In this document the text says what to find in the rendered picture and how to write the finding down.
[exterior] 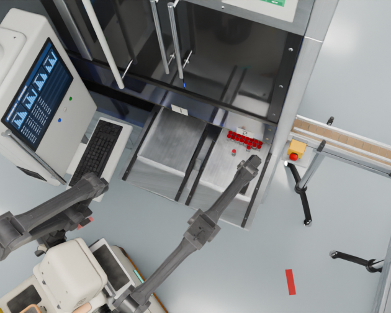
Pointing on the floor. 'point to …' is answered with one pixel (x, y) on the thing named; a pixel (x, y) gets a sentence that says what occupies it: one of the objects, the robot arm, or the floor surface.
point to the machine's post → (301, 74)
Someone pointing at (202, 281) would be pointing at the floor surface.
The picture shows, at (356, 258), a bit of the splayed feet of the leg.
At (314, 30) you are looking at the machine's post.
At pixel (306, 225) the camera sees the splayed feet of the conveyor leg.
